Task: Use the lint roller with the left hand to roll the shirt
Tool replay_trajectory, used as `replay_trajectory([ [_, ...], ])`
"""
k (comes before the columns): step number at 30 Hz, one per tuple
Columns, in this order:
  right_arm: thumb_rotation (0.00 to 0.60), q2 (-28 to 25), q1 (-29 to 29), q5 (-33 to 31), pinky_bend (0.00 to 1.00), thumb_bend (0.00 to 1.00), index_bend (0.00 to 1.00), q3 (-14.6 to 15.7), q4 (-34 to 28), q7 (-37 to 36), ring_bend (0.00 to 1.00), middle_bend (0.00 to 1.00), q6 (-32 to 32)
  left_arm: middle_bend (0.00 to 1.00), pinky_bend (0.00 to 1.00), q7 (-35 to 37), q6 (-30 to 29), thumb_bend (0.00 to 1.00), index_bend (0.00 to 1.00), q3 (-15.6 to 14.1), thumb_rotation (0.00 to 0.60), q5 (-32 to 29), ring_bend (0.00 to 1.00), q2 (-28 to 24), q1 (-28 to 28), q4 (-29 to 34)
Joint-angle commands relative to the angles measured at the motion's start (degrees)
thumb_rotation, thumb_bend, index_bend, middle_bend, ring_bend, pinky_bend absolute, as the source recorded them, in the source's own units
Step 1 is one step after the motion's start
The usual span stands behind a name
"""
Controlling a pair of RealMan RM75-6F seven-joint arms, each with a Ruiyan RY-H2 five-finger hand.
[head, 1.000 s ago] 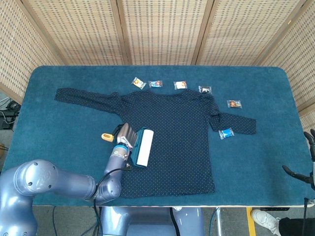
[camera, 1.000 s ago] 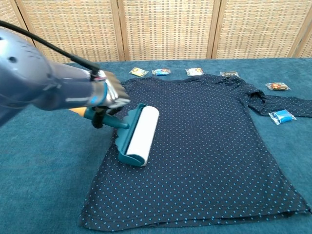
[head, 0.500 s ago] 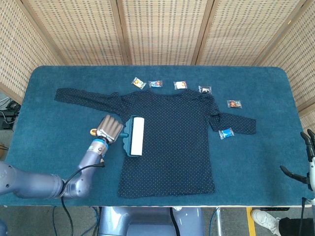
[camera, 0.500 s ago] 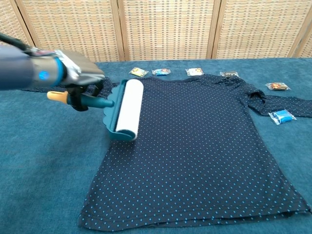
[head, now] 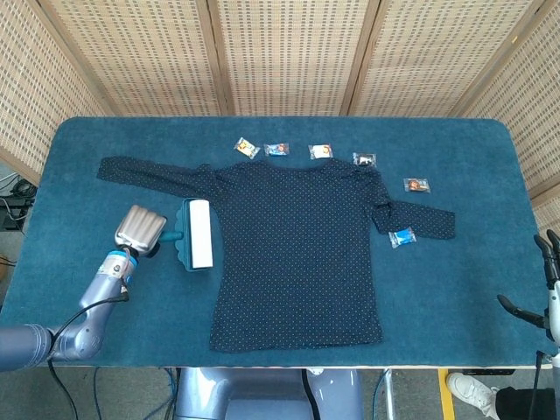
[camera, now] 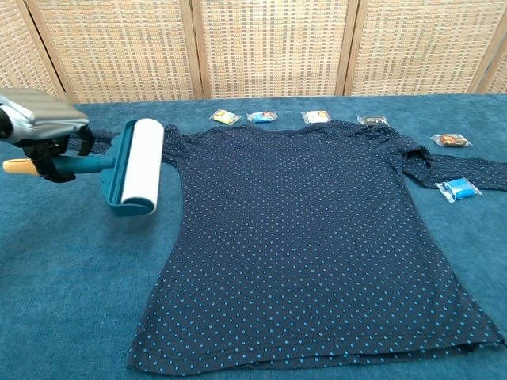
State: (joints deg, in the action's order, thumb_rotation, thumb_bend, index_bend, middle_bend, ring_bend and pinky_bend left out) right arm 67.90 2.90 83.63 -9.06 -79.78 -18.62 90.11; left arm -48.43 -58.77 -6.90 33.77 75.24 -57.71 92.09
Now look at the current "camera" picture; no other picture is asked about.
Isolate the teal lint roller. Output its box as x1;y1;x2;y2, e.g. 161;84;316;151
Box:
2;117;165;218

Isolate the dark blue polka dot shirt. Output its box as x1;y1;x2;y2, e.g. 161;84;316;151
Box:
67;120;507;377

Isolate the dark brown candy packet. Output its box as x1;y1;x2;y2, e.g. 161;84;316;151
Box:
356;115;390;127

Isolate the white and orange candy packet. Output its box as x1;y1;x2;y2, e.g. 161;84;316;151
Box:
300;109;332;124

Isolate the yellow candy packet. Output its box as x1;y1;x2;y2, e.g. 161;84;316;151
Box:
209;108;242;127

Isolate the teal plush table cover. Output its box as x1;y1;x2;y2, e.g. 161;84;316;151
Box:
0;93;507;380

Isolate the red and brown candy packet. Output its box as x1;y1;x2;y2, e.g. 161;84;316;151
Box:
430;133;473;148

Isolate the bright blue candy packet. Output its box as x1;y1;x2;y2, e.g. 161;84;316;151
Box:
435;177;482;204

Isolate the woven wicker folding screen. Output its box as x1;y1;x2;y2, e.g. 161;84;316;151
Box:
0;0;507;116

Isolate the blue and orange candy packet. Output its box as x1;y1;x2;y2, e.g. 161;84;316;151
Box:
246;110;279;124

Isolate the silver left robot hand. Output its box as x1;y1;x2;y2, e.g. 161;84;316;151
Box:
0;87;97;184

